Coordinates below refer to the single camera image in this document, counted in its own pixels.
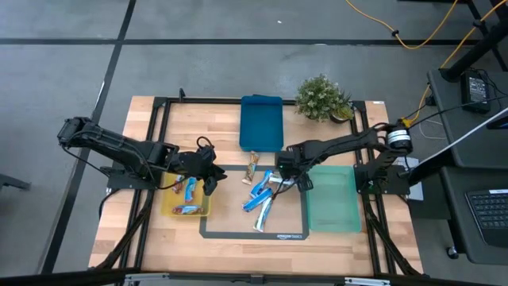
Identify blue and white granola bar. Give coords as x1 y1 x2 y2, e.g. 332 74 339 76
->
253 196 275 234

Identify black keyboard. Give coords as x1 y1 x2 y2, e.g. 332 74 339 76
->
464 188 508 249

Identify small grassy potted plant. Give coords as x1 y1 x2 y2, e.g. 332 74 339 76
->
331 91 356 125

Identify beige mat with black border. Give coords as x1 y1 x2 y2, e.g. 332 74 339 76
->
198 164 310 241

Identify black power adapter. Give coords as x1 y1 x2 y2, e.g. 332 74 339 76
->
460 70 492 115

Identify black crossbar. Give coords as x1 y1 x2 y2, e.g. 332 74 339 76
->
0 268 508 286

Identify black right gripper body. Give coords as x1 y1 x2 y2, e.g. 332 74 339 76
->
276 145 314 182

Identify light grey flat box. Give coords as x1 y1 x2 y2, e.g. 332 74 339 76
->
396 156 425 202

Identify yellow extension cable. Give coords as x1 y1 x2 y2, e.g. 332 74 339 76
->
400 0 499 128
344 0 460 51

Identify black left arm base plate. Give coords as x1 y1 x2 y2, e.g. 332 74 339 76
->
106 165 164 191

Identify black metal table frame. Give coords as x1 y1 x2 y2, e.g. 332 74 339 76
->
93 87 424 277

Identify dark grey keyboard desk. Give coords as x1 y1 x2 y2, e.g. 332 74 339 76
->
438 166 508 266

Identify yellow plastic tray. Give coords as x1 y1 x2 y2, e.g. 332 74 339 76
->
160 170 214 218

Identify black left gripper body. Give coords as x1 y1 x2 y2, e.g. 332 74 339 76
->
171 147 218 180

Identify green plastic tray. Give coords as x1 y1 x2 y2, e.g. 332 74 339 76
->
305 164 363 234

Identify black chair base leg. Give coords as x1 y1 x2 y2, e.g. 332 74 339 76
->
0 173 32 191

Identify black power cable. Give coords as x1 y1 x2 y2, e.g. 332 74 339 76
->
408 95 508 129

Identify bushy green potted plant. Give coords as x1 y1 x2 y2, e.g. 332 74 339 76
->
294 73 343 122

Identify blue plastic tray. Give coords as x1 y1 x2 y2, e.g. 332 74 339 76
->
238 94 285 153

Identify silver metal bracket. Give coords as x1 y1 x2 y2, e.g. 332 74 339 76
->
123 272 171 286
344 276 392 286

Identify black desk leg frame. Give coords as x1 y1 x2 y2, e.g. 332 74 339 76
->
438 0 508 83

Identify black monitor with white edge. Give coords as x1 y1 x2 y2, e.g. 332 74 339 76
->
408 106 508 186

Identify brown nut granola bar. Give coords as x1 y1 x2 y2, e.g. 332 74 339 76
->
242 151 260 186

